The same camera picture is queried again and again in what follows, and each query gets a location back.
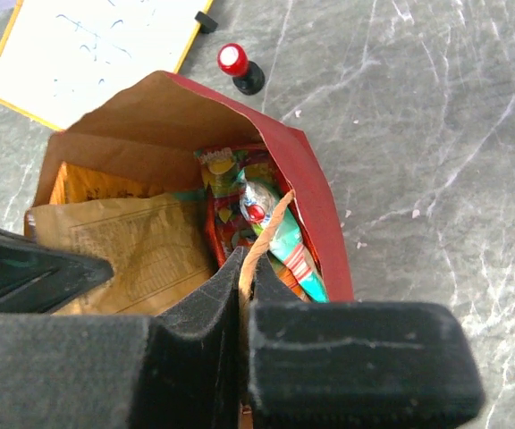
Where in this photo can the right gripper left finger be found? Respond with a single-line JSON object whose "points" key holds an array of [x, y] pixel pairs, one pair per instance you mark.
{"points": [[175, 370]]}

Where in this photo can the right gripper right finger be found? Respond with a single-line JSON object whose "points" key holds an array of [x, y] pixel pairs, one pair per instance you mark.
{"points": [[356, 364]]}

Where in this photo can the red brown paper bag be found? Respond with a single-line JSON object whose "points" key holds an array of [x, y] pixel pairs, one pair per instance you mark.
{"points": [[165, 180]]}

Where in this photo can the red fruit snack packet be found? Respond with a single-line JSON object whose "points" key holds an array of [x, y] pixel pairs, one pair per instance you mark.
{"points": [[225, 227]]}

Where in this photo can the teal candy packet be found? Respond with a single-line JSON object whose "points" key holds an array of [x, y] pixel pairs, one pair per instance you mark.
{"points": [[271, 219]]}

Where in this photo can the small yellow-framed whiteboard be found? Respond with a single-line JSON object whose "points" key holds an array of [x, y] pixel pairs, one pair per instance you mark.
{"points": [[62, 59]]}

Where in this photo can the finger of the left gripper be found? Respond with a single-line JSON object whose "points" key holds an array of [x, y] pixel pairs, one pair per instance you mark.
{"points": [[36, 279]]}

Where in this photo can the red black stamp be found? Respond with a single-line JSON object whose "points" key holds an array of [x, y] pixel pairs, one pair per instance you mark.
{"points": [[246, 75]]}

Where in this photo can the tan chips bag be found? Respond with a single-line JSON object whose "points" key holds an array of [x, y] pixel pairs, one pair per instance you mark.
{"points": [[156, 247]]}

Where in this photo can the orange snack packet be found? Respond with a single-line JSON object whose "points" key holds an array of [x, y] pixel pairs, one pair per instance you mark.
{"points": [[75, 184]]}

